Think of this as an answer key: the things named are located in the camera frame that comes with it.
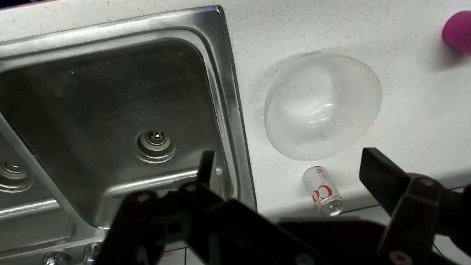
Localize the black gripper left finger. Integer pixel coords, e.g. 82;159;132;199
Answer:
97;149;325;265

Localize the white can with red print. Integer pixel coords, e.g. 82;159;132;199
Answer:
301;165;344;218

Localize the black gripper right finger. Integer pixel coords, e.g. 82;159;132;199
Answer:
357;146;471;265

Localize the translucent white plastic bowl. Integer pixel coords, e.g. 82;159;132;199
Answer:
263;50;384;162

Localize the stainless steel double sink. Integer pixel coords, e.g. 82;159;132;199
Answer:
0;4;259;265

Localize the pink rounded object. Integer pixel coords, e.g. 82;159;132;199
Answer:
440;9;471;54

